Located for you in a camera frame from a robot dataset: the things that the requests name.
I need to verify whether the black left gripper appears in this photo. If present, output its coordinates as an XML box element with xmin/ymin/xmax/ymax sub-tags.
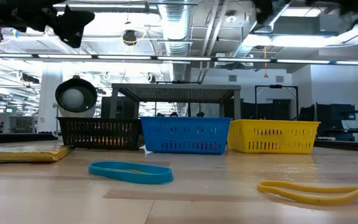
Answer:
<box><xmin>0</xmin><ymin>0</ymin><xmax>96</xmax><ymax>49</ymax></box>

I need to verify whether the white ceiling dome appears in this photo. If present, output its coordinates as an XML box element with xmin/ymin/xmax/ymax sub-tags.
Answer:
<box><xmin>224</xmin><ymin>10</ymin><xmax>238</xmax><ymax>24</ymax></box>

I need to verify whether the white square column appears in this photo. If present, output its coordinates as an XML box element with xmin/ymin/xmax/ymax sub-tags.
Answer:
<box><xmin>37</xmin><ymin>67</ymin><xmax>64</xmax><ymax>134</ymax></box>

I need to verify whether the black screen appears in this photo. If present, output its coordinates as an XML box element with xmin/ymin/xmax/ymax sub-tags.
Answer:
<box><xmin>100</xmin><ymin>96</ymin><xmax>140</xmax><ymax>119</ymax></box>

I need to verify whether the long ceiling light strip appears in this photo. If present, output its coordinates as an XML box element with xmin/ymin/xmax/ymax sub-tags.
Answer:
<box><xmin>0</xmin><ymin>52</ymin><xmax>358</xmax><ymax>65</ymax></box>

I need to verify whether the black plastic basket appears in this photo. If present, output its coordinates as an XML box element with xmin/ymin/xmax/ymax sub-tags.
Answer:
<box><xmin>57</xmin><ymin>117</ymin><xmax>142</xmax><ymax>151</ymax></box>

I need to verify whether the grey perforated metal riser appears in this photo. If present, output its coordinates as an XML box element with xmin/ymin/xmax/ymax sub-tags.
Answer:
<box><xmin>109</xmin><ymin>82</ymin><xmax>242</xmax><ymax>121</ymax></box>

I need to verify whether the yellow plastic basket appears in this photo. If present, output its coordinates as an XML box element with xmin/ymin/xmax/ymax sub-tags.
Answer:
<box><xmin>227</xmin><ymin>119</ymin><xmax>321</xmax><ymax>154</ymax></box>

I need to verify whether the dark workstation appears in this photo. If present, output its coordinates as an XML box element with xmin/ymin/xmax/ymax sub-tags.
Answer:
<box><xmin>299</xmin><ymin>103</ymin><xmax>358</xmax><ymax>142</ymax></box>

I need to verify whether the yellow Crayola crayon box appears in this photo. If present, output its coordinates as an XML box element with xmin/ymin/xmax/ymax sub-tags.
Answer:
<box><xmin>0</xmin><ymin>145</ymin><xmax>70</xmax><ymax>165</ymax></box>

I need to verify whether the blue plastic basket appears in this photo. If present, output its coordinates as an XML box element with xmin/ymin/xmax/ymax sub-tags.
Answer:
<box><xmin>140</xmin><ymin>116</ymin><xmax>232</xmax><ymax>156</ymax></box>

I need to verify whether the blue rubber band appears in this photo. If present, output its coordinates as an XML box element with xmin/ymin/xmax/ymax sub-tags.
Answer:
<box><xmin>88</xmin><ymin>160</ymin><xmax>175</xmax><ymax>185</ymax></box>

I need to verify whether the yellow rubber band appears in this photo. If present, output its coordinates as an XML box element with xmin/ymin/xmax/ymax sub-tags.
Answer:
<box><xmin>257</xmin><ymin>179</ymin><xmax>358</xmax><ymax>206</ymax></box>

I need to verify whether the silver slanted ventilation duct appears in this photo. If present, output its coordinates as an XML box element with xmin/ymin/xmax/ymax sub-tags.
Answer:
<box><xmin>228</xmin><ymin>0</ymin><xmax>295</xmax><ymax>60</ymax></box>

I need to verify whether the black ceiling camera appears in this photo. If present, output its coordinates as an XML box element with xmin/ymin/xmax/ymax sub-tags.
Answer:
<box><xmin>121</xmin><ymin>29</ymin><xmax>140</xmax><ymax>47</ymax></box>

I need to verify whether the yellow hanging cord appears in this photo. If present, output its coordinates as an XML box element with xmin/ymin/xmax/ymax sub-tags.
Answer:
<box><xmin>262</xmin><ymin>45</ymin><xmax>269</xmax><ymax>78</ymax></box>

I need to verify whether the black metal frame stand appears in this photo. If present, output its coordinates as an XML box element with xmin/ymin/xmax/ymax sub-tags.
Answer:
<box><xmin>254</xmin><ymin>84</ymin><xmax>300</xmax><ymax>121</ymax></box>

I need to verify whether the silver ribbed ventilation duct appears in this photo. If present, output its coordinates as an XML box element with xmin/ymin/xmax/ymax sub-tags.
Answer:
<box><xmin>157</xmin><ymin>0</ymin><xmax>195</xmax><ymax>83</ymax></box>

